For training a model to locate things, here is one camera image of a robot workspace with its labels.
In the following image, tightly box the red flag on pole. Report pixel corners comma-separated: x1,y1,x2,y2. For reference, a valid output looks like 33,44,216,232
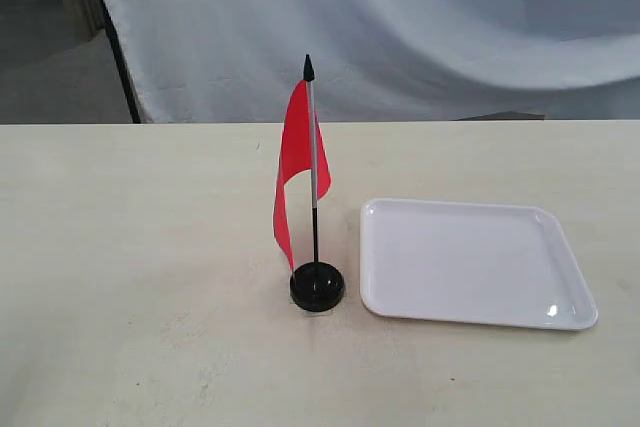
273,54,331,271

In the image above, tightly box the black round flag base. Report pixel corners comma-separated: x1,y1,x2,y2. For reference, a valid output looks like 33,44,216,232
289,262,346,313

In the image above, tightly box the white rectangular plastic tray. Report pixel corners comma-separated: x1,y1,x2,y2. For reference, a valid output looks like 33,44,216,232
360,198,599,331

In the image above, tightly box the white backdrop cloth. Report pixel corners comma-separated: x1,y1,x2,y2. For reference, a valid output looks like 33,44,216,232
104,0,639,123

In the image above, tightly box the black backdrop stand pole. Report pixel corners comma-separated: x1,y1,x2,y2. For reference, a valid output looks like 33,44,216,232
103,7,141,124

